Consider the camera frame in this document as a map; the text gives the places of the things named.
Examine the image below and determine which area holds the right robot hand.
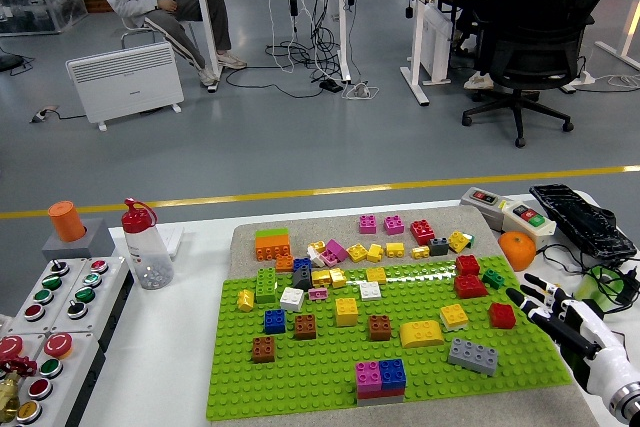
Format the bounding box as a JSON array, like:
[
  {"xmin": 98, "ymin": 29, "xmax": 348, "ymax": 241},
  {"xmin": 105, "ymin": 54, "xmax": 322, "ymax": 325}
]
[{"xmin": 505, "ymin": 273, "xmax": 632, "ymax": 396}]

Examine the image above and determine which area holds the red 2x2 toy brick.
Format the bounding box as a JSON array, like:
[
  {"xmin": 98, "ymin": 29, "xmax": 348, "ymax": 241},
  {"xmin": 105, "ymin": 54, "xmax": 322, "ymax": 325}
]
[
  {"xmin": 409, "ymin": 219, "xmax": 436, "ymax": 247},
  {"xmin": 488, "ymin": 302, "xmax": 517, "ymax": 330},
  {"xmin": 455, "ymin": 254, "xmax": 481, "ymax": 277}
]

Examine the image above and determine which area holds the dark green toy brick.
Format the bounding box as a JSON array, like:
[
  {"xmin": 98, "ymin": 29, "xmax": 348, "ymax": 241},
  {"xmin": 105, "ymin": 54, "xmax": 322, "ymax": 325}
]
[{"xmin": 481, "ymin": 268, "xmax": 506, "ymax": 291}]

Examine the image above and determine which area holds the red large toy brick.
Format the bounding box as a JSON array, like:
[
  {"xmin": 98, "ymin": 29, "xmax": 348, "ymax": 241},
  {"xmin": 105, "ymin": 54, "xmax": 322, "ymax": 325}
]
[{"xmin": 453, "ymin": 274, "xmax": 489, "ymax": 300}]

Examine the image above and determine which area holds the yellow flat 2x2 brick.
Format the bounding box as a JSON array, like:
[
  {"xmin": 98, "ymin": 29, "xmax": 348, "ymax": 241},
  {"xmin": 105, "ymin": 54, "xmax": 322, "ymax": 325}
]
[{"xmin": 439, "ymin": 304, "xmax": 470, "ymax": 328}]

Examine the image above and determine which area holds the yellow curved toy brick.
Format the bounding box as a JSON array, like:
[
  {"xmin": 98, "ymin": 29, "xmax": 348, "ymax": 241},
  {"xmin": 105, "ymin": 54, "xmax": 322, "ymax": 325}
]
[{"xmin": 398, "ymin": 319, "xmax": 446, "ymax": 350}]

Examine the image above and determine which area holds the blue 2x2 toy brick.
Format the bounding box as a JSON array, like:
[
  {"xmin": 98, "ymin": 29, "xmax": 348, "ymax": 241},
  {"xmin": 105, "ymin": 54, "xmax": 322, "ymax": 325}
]
[
  {"xmin": 378, "ymin": 359, "xmax": 407, "ymax": 391},
  {"xmin": 263, "ymin": 308, "xmax": 287, "ymax": 336}
]

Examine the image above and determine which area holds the brown 2x2 toy brick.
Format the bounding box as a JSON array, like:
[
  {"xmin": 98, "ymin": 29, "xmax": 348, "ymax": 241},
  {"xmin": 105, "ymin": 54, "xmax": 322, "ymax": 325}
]
[
  {"xmin": 293, "ymin": 314, "xmax": 318, "ymax": 341},
  {"xmin": 251, "ymin": 336, "xmax": 277, "ymax": 364},
  {"xmin": 368, "ymin": 314, "xmax": 393, "ymax": 342}
]

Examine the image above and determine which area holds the red long toy brick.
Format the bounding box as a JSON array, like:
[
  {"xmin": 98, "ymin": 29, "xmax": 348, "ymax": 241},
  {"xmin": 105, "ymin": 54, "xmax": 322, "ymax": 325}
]
[{"xmin": 356, "ymin": 386, "xmax": 406, "ymax": 400}]

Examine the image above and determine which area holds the white 2x2 toy brick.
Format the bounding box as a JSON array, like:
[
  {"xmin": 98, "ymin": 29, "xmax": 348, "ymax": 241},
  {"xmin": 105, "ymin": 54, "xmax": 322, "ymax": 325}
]
[
  {"xmin": 279, "ymin": 286, "xmax": 305, "ymax": 312},
  {"xmin": 358, "ymin": 280, "xmax": 383, "ymax": 302}
]

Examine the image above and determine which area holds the yellow tall 2x2 brick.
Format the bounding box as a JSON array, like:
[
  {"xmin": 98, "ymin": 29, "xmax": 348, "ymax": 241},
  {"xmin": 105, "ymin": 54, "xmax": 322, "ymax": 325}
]
[{"xmin": 334, "ymin": 297, "xmax": 360, "ymax": 328}]

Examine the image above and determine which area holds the pink sloped toy brick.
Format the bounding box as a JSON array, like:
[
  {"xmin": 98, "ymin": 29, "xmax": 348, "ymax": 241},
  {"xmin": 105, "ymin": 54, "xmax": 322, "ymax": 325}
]
[{"xmin": 324, "ymin": 238, "xmax": 349, "ymax": 263}]

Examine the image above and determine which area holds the green studded baseplate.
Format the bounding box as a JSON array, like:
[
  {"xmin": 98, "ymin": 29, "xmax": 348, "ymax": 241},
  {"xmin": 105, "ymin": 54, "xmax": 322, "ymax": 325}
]
[{"xmin": 206, "ymin": 255, "xmax": 574, "ymax": 422}]

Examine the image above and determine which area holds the dark grey sloped brick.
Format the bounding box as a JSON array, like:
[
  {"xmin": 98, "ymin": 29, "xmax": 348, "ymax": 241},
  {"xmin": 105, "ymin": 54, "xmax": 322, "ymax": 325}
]
[{"xmin": 292, "ymin": 266, "xmax": 314, "ymax": 292}]

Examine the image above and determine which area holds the lime green tall brick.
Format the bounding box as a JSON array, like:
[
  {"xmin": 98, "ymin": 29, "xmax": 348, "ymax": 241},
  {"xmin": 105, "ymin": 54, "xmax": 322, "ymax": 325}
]
[{"xmin": 255, "ymin": 266, "xmax": 278, "ymax": 304}]

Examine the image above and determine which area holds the orange 2x4 toy brick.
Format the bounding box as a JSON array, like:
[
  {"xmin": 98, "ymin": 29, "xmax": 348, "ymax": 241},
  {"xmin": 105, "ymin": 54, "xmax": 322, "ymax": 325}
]
[{"xmin": 254, "ymin": 236, "xmax": 292, "ymax": 262}]

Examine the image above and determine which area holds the black plug adapter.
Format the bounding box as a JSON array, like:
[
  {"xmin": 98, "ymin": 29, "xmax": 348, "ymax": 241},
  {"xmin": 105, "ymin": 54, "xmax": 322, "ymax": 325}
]
[{"xmin": 613, "ymin": 266, "xmax": 640, "ymax": 306}]

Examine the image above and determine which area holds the orange fruit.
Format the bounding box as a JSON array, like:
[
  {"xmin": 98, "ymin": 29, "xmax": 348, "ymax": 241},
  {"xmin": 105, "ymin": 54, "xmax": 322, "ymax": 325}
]
[{"xmin": 497, "ymin": 230, "xmax": 537, "ymax": 272}]

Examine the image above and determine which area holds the black plastic tray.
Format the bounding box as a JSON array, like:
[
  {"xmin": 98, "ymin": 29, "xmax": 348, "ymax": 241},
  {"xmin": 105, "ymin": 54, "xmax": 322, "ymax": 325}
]
[{"xmin": 528, "ymin": 183, "xmax": 639, "ymax": 261}]

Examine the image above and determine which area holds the black office chair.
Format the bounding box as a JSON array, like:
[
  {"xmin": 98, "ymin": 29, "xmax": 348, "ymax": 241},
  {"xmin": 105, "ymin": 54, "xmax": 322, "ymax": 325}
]
[{"xmin": 460, "ymin": 0, "xmax": 596, "ymax": 149}]

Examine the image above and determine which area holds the white computer tower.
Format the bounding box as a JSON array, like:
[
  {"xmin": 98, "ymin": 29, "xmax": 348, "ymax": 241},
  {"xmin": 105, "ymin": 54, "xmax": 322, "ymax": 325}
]
[{"xmin": 419, "ymin": 2, "xmax": 454, "ymax": 84}]

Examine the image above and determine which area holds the clear bottle red cap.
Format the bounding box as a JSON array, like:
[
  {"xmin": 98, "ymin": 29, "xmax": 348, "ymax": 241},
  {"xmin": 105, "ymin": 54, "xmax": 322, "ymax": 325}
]
[{"xmin": 121, "ymin": 198, "xmax": 175, "ymax": 291}]

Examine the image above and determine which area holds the grey block holder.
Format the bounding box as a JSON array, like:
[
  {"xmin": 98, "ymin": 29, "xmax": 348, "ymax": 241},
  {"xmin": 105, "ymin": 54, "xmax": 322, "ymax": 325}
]
[{"xmin": 41, "ymin": 218, "xmax": 117, "ymax": 263}]

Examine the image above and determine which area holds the grey push-button control box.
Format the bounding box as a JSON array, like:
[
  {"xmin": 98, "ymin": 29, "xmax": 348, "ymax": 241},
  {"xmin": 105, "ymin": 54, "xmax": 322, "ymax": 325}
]
[
  {"xmin": 48, "ymin": 256, "xmax": 135, "ymax": 354},
  {"xmin": 4, "ymin": 257, "xmax": 90, "ymax": 336}
]

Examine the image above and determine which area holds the white panel heater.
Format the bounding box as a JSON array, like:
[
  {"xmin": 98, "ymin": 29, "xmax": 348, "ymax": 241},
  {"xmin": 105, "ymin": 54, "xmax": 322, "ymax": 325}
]
[{"xmin": 65, "ymin": 41, "xmax": 185, "ymax": 133}]

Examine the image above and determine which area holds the orange cylinder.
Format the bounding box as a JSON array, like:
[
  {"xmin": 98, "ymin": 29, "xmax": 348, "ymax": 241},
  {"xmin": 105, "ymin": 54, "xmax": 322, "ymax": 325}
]
[{"xmin": 47, "ymin": 200, "xmax": 87, "ymax": 243}]

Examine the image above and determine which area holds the grey emergency-stop button box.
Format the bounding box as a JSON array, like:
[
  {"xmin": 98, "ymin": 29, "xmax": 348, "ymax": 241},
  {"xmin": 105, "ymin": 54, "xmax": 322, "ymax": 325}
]
[
  {"xmin": 0, "ymin": 331, "xmax": 49, "ymax": 427},
  {"xmin": 12, "ymin": 330, "xmax": 107, "ymax": 427}
]

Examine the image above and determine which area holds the white chair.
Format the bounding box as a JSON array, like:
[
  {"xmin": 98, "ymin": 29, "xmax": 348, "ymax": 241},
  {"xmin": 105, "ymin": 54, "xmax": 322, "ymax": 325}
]
[{"xmin": 119, "ymin": 16, "xmax": 201, "ymax": 51}]

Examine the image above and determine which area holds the floor socket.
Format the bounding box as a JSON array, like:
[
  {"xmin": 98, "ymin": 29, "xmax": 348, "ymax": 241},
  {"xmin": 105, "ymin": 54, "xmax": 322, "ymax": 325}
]
[{"xmin": 29, "ymin": 105, "xmax": 60, "ymax": 124}]

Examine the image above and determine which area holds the clear storage crate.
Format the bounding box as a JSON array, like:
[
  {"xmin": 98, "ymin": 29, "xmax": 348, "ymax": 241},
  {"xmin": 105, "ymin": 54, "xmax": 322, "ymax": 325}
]
[{"xmin": 0, "ymin": 0, "xmax": 89, "ymax": 38}]

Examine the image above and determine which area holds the black cord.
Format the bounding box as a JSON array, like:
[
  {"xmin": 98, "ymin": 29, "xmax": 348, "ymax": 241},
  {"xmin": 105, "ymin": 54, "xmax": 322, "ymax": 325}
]
[{"xmin": 540, "ymin": 244, "xmax": 640, "ymax": 298}]

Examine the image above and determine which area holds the white red-green switch box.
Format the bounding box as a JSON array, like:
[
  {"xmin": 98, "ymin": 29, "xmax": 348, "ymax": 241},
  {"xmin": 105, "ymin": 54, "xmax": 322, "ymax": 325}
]
[{"xmin": 501, "ymin": 199, "xmax": 558, "ymax": 248}]

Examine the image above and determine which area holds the grey two-button switch box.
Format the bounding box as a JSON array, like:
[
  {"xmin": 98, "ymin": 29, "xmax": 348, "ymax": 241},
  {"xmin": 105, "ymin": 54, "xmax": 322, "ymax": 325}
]
[{"xmin": 460, "ymin": 186, "xmax": 516, "ymax": 232}]

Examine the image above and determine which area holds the black cable tangle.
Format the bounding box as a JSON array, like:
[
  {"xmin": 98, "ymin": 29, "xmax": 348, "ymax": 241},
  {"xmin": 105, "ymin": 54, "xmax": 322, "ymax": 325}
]
[{"xmin": 224, "ymin": 0, "xmax": 361, "ymax": 98}]

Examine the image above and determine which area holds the white flat wall switch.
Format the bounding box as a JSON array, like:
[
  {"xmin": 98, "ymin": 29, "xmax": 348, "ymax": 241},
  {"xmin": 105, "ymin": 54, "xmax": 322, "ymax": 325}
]
[{"xmin": 154, "ymin": 225, "xmax": 185, "ymax": 261}]

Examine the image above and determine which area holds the brass valve red handle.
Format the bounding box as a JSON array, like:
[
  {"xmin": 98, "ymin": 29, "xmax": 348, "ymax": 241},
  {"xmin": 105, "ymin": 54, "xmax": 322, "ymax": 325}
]
[{"xmin": 0, "ymin": 354, "xmax": 39, "ymax": 423}]

